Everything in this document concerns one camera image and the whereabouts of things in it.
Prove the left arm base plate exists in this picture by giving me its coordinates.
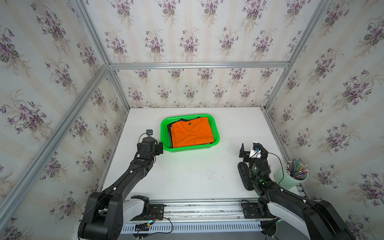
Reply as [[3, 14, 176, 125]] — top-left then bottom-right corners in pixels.
[[123, 204, 166, 223]]

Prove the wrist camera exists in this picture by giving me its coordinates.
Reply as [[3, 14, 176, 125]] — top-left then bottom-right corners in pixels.
[[250, 143, 262, 159], [146, 130, 154, 138]]

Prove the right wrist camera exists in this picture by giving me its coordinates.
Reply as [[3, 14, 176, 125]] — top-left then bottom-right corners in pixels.
[[250, 143, 262, 159]]

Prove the aluminium mounting rail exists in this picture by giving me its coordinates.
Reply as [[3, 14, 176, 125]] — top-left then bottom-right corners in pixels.
[[77, 197, 289, 224]]

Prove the green cup of pencils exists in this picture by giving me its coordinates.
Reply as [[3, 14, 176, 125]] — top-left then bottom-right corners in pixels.
[[274, 159, 310, 190]]

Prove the orange t-shirt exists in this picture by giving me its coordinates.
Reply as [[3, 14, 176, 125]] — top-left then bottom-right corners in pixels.
[[168, 117, 214, 148]]

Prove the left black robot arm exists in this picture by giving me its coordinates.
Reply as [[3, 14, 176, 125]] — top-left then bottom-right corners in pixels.
[[78, 136, 164, 240]]

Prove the black t-shirt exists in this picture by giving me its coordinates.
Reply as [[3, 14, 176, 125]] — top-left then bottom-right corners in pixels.
[[167, 117, 202, 148]]

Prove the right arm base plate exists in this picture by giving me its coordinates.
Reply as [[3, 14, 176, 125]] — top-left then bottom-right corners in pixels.
[[240, 200, 276, 219]]

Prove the small circuit board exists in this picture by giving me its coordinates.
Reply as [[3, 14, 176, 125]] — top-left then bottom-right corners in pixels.
[[133, 223, 151, 232]]

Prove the green plastic mesh basket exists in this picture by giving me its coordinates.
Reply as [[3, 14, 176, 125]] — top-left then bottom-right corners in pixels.
[[161, 114, 220, 152]]

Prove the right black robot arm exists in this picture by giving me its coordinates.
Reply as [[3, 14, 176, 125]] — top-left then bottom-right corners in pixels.
[[238, 143, 355, 240]]

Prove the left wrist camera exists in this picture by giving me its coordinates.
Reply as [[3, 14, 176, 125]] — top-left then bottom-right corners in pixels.
[[146, 130, 154, 138]]

